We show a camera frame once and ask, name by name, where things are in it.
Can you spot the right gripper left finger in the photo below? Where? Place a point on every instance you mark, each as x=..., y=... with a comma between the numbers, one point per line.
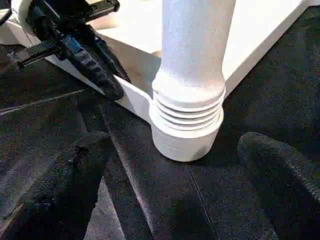
x=60, y=190

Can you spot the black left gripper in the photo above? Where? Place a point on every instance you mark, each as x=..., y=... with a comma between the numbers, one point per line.
x=65, y=17

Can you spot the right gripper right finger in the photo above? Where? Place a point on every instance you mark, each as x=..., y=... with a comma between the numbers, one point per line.
x=290, y=195

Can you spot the white plastic table leg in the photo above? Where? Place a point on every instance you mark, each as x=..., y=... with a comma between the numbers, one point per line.
x=192, y=55

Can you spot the white plastic table top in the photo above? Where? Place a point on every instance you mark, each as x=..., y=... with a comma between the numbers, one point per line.
x=265, y=40

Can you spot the black work mat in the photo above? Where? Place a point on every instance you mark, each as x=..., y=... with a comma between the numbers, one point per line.
x=150, y=200

